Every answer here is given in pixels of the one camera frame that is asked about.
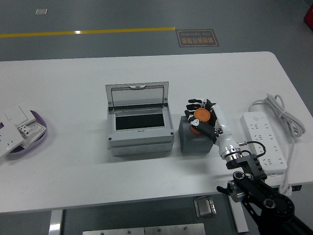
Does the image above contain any small white socket module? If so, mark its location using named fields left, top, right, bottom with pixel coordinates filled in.
left=16, top=123, right=34, bottom=140

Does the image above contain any steel base plate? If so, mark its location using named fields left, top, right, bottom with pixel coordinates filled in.
left=82, top=223, right=206, bottom=235

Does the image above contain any purple tray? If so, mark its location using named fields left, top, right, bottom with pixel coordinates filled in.
left=0, top=110, right=48, bottom=160

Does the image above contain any white power strip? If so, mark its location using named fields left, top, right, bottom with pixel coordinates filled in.
left=240, top=111, right=288, bottom=176

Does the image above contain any grey box with clear lid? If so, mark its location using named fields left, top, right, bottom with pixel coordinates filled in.
left=105, top=81, right=175, bottom=158

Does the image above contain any large white socket panel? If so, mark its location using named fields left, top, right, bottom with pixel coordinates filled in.
left=0, top=121, right=25, bottom=159

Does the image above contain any white power strip cord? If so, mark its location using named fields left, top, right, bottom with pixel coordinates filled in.
left=247, top=93, right=307, bottom=189

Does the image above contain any white blank switch panel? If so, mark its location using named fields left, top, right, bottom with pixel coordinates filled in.
left=4, top=105, right=37, bottom=128

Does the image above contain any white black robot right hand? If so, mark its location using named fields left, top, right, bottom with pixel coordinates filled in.
left=184, top=98, right=242, bottom=158

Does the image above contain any dark floor sign orange text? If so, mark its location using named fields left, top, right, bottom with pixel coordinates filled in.
left=176, top=29, right=220, bottom=48

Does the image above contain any yellow floor tape line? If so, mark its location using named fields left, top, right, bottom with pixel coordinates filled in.
left=0, top=26, right=176, bottom=39

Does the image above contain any white table leg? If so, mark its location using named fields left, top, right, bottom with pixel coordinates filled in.
left=47, top=210, right=64, bottom=235
left=228, top=195, right=250, bottom=234

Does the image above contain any orange cylinder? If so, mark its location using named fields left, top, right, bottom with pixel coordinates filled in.
left=189, top=108, right=212, bottom=136

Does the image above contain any red object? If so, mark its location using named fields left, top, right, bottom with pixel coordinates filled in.
left=303, top=4, right=313, bottom=26

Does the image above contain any grey cube block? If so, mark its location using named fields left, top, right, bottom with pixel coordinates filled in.
left=178, top=115, right=214, bottom=155

